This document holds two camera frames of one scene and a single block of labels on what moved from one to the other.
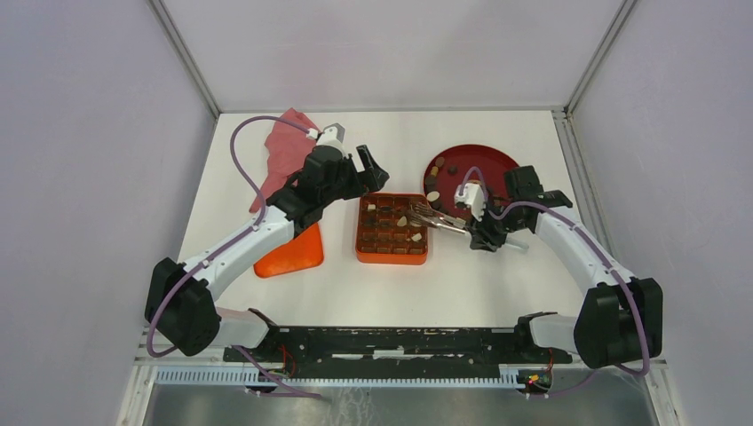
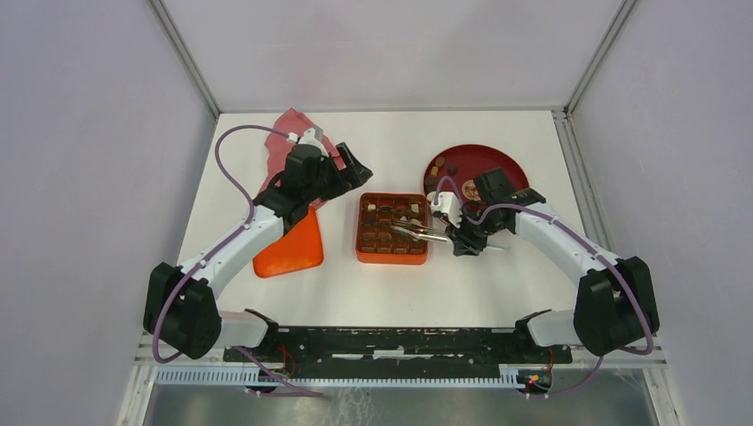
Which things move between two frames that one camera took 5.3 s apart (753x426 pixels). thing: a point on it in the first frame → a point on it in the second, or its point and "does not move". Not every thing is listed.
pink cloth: x=287 y=147 does not move
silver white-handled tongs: x=423 y=215 → x=418 y=231
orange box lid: x=304 y=251 does not move
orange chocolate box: x=385 y=235 does not move
